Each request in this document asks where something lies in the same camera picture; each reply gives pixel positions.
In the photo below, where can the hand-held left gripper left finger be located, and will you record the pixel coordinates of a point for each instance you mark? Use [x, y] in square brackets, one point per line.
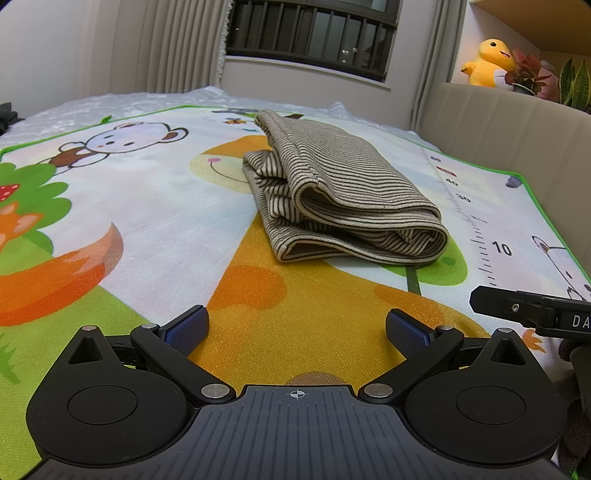
[187, 330]

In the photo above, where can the yellow plush duck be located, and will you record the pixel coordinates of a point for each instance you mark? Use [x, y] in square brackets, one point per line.
[489, 64]

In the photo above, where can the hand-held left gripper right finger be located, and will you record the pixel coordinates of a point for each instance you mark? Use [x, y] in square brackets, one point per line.
[408, 333]

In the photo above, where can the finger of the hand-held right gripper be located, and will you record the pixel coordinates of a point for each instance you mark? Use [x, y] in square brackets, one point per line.
[503, 304]

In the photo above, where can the dark barred window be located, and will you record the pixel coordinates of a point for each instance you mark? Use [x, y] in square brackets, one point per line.
[314, 32]

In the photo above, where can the red leaf potted plant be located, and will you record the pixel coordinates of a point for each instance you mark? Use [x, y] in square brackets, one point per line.
[528, 71]

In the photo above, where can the cartoon animal printed mat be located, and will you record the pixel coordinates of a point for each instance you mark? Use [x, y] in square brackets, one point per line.
[161, 207]

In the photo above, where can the wooden shelf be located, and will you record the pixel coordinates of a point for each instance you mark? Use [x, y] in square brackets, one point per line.
[545, 23]

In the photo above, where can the white pleated curtain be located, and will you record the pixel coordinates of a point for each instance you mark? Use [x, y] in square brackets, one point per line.
[171, 46]
[438, 60]

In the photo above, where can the beige striped pants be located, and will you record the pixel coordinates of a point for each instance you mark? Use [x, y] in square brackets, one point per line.
[351, 194]

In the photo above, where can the green snake plant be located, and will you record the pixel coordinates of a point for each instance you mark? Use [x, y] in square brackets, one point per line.
[577, 85]

